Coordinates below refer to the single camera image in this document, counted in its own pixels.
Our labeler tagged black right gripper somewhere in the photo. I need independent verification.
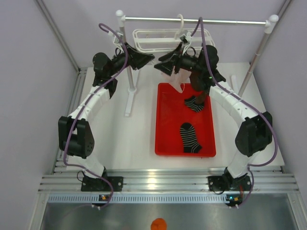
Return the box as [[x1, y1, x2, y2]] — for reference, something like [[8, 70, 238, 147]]
[[155, 43, 205, 77]]

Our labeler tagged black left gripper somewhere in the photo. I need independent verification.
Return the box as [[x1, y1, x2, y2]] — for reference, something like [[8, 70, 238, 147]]
[[107, 42, 154, 76]]

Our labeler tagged pale pink sock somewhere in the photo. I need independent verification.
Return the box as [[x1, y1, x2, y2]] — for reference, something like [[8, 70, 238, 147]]
[[161, 69, 191, 93]]

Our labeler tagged white clip sock hanger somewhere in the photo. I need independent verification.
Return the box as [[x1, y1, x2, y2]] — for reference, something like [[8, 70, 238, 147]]
[[132, 14, 215, 54]]

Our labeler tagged brown sock striped cuff long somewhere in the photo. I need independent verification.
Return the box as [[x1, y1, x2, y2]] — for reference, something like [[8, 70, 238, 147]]
[[189, 72, 208, 104]]

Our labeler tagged black striped sock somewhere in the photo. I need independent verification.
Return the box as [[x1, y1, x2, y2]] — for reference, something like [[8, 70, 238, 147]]
[[184, 96, 204, 113], [180, 123, 202, 153]]

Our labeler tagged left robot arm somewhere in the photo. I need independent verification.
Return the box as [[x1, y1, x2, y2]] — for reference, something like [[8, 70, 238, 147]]
[[58, 43, 154, 190]]

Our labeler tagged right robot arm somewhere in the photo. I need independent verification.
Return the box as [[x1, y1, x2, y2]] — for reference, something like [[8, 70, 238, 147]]
[[154, 45, 277, 190]]

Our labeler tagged white rack base foot left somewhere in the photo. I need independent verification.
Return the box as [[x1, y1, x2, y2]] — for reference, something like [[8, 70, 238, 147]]
[[124, 67, 139, 117]]

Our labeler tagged red plastic tray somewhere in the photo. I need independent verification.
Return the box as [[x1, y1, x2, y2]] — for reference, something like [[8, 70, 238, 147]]
[[154, 83, 216, 158]]

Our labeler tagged orange round object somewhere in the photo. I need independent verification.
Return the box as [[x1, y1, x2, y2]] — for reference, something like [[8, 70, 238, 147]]
[[151, 218, 167, 230]]

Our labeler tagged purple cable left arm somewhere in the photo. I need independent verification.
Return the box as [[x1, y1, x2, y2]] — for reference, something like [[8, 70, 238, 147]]
[[62, 23, 129, 179]]

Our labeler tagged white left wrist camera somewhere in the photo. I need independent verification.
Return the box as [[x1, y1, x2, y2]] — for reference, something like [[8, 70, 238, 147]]
[[108, 31, 123, 51]]

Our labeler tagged white drying rack frame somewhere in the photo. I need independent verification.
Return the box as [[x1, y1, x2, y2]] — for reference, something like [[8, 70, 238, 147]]
[[116, 10, 279, 96]]

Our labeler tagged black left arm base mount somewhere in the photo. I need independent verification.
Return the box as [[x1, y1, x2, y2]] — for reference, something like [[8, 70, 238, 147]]
[[81, 176, 123, 192]]

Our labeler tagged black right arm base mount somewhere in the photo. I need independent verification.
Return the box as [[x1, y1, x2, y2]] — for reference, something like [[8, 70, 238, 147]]
[[208, 174, 252, 195]]

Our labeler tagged aluminium mounting rail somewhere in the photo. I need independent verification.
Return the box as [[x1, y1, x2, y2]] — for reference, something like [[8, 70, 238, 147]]
[[38, 167, 299, 194]]

